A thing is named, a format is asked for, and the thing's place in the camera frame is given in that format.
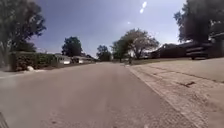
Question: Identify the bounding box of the low white house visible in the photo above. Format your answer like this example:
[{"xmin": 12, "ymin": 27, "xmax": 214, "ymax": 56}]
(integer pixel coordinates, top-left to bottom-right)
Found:
[{"xmin": 54, "ymin": 53, "xmax": 97, "ymax": 66}]

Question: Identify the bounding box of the low dark building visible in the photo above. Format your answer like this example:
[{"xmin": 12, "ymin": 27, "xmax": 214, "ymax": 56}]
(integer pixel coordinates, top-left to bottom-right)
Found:
[{"xmin": 149, "ymin": 41, "xmax": 198, "ymax": 60}]

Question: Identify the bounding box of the pale concrete driveway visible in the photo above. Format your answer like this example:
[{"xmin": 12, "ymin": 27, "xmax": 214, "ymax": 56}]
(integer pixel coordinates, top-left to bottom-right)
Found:
[{"xmin": 126, "ymin": 57, "xmax": 224, "ymax": 128}]

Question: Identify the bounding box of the small dark tree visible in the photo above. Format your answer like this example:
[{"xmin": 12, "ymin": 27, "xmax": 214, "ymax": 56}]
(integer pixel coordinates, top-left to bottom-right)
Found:
[{"xmin": 96, "ymin": 44, "xmax": 113, "ymax": 63}]

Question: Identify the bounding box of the grass strip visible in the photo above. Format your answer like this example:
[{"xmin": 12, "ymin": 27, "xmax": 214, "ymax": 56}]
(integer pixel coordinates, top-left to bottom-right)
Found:
[{"xmin": 130, "ymin": 57, "xmax": 193, "ymax": 66}]

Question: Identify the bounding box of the grey asphalt road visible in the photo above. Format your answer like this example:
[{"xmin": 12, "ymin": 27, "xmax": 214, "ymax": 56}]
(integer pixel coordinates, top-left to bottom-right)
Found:
[{"xmin": 0, "ymin": 62, "xmax": 200, "ymax": 128}]

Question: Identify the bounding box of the large dark tree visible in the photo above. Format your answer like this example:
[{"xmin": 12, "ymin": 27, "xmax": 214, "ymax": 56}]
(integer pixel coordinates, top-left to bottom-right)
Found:
[{"xmin": 0, "ymin": 0, "xmax": 47, "ymax": 69}]

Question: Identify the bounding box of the green hedge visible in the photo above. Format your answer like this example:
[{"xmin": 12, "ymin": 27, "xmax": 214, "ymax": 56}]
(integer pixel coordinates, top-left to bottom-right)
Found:
[{"xmin": 8, "ymin": 51, "xmax": 58, "ymax": 72}]

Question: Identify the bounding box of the broad pale-leaved tree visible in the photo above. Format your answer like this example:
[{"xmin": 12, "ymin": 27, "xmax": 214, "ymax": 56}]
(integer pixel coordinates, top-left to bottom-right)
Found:
[{"xmin": 110, "ymin": 28, "xmax": 160, "ymax": 64}]

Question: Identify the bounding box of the pale rock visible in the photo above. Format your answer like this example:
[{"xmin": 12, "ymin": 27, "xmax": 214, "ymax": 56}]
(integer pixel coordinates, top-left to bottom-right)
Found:
[{"xmin": 26, "ymin": 65, "xmax": 35, "ymax": 72}]

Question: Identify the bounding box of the tall dark tree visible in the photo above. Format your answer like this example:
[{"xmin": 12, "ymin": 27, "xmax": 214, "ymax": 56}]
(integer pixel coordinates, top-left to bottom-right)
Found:
[{"xmin": 173, "ymin": 0, "xmax": 224, "ymax": 44}]

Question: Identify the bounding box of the dark round tree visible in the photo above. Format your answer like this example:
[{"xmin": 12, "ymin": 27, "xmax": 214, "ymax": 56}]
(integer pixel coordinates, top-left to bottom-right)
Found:
[{"xmin": 61, "ymin": 36, "xmax": 84, "ymax": 58}]

